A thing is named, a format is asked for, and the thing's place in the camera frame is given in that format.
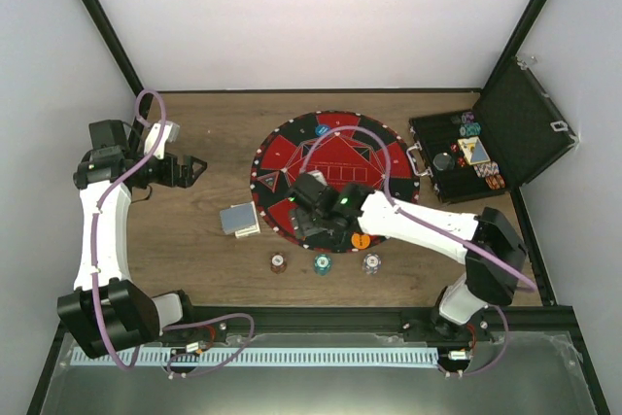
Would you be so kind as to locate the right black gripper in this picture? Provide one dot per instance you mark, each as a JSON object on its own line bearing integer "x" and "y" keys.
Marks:
{"x": 301, "y": 225}

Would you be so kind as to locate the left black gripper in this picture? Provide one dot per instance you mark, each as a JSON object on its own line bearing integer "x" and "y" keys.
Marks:
{"x": 186, "y": 180}

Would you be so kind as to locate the green blue chip stack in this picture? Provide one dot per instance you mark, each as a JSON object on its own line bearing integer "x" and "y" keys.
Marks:
{"x": 322, "y": 264}

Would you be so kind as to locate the red black chip stack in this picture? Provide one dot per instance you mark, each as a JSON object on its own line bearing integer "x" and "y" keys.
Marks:
{"x": 278, "y": 263}

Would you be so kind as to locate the triangular black dealer button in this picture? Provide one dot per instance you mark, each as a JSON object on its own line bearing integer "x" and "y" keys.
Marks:
{"x": 270, "y": 180}

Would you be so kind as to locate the blue round blind button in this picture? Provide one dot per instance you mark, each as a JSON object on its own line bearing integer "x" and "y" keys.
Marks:
{"x": 322, "y": 129}

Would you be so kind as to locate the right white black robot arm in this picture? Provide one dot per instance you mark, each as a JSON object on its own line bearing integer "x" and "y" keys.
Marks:
{"x": 486, "y": 245}

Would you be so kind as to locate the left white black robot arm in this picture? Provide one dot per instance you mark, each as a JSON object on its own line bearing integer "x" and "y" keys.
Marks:
{"x": 106, "y": 312}

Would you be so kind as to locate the orange round blind button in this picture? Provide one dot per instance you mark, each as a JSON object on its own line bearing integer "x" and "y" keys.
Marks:
{"x": 360, "y": 241}

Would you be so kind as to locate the purple white chip stack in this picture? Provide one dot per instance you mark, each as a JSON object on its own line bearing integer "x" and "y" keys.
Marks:
{"x": 371, "y": 264}

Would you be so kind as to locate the grey playing card deck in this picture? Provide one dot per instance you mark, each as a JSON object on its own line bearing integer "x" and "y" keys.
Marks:
{"x": 240, "y": 217}

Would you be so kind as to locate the round red black poker mat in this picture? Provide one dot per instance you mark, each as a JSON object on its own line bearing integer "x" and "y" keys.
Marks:
{"x": 358, "y": 149}

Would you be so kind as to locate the white card box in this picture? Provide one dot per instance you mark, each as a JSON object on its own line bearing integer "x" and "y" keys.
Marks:
{"x": 246, "y": 232}

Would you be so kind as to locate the black round puck in case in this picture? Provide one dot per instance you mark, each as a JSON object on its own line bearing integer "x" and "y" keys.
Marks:
{"x": 443, "y": 162}

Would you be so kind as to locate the card deck in case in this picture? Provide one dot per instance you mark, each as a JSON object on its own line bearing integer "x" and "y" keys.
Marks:
{"x": 473, "y": 150}

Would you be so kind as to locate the teal chips in case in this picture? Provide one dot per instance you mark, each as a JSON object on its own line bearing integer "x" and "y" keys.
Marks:
{"x": 470, "y": 129}

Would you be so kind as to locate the orange chips in case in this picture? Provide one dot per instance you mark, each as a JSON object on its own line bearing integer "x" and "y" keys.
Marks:
{"x": 495, "y": 182}

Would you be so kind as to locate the black poker chip case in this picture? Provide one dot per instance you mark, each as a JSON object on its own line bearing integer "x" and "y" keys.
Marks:
{"x": 522, "y": 131}

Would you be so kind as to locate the light blue slotted cable duct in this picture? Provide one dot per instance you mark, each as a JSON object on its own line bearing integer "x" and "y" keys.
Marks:
{"x": 297, "y": 357}

